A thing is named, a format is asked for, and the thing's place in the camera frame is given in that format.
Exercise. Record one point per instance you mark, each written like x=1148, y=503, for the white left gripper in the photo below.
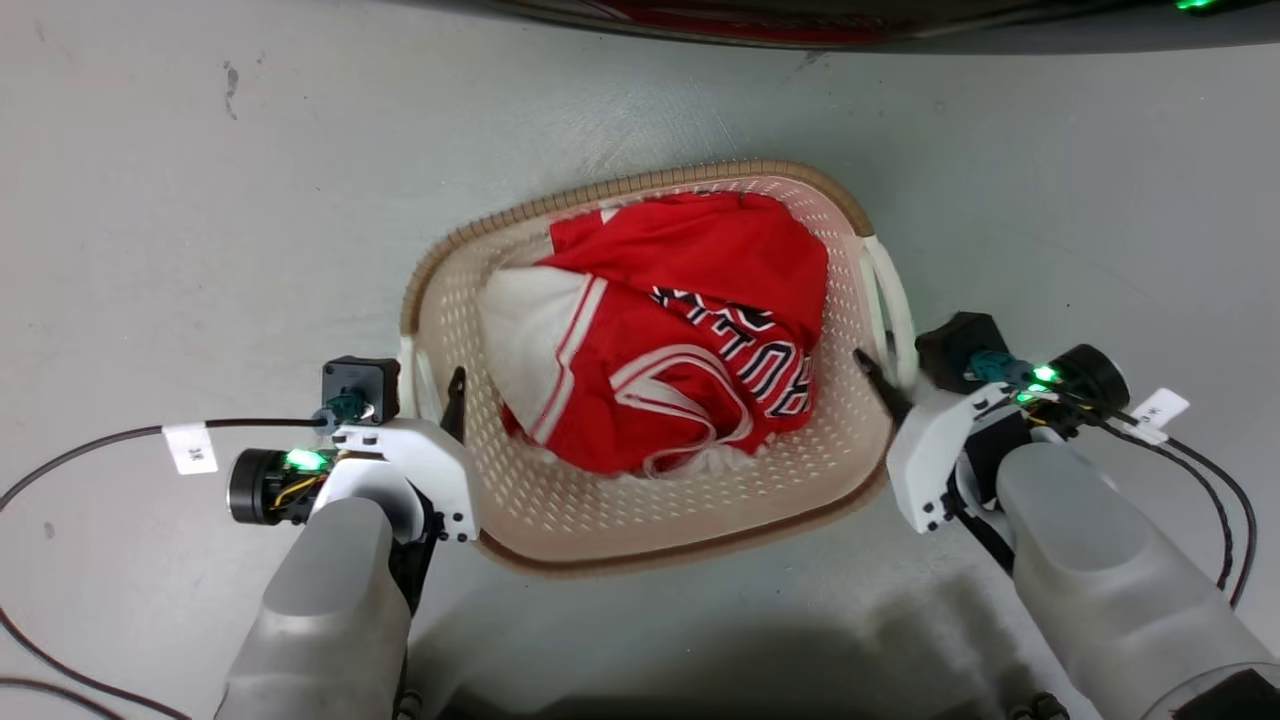
x=440, y=470

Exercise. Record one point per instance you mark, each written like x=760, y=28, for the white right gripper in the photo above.
x=925, y=460

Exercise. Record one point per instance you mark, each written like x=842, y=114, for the beige perforated plastic laundry basket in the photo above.
x=560, y=520

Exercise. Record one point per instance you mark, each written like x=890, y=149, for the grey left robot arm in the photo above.
x=320, y=610

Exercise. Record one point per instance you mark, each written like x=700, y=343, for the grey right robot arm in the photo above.
x=1100, y=570

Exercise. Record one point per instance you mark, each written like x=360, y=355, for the red and white sports jersey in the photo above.
x=690, y=270

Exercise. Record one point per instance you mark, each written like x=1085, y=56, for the dark red-edged machine base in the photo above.
x=800, y=20

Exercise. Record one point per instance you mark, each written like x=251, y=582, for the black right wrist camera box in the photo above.
x=955, y=345

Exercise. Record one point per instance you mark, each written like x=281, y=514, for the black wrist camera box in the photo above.
x=360, y=380
x=955, y=345

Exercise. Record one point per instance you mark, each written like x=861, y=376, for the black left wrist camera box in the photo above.
x=360, y=380

